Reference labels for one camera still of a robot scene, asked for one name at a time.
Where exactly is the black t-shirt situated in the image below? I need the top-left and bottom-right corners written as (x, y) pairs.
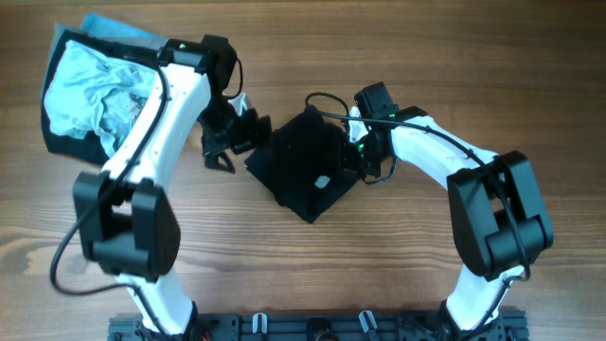
top-left (245, 107), bottom-right (357, 224)

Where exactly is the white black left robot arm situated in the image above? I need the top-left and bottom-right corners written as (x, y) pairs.
top-left (68, 35), bottom-right (272, 340)

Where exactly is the blue folded garment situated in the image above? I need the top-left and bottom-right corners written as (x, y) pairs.
top-left (80, 12), bottom-right (164, 40)

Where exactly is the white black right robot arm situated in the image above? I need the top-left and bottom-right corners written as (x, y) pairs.
top-left (343, 104), bottom-right (554, 339)

